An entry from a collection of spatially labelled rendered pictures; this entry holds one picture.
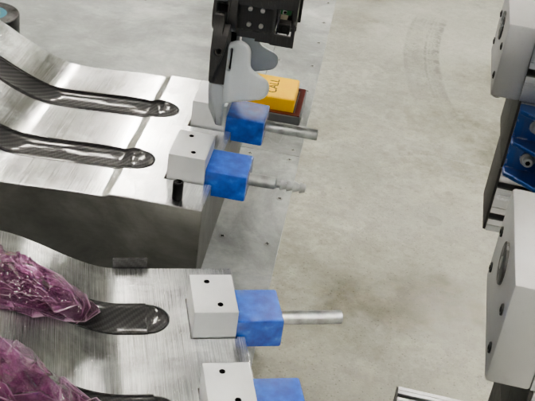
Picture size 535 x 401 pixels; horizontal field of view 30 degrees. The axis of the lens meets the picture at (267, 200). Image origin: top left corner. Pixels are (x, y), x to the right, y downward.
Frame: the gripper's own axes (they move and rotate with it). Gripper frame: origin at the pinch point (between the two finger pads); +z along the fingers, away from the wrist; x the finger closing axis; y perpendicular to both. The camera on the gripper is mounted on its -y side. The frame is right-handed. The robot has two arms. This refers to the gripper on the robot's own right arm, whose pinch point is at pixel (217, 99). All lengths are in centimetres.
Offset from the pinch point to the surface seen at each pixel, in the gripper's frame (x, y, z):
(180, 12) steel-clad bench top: 48, -14, 11
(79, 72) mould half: 6.3, -16.8, 2.9
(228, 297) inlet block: -28.4, 6.4, 3.0
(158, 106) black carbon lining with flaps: 1.1, -6.5, 2.6
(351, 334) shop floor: 78, 24, 91
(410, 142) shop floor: 170, 35, 92
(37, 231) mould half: -17.7, -13.3, 7.7
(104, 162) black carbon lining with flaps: -11.2, -8.8, 3.0
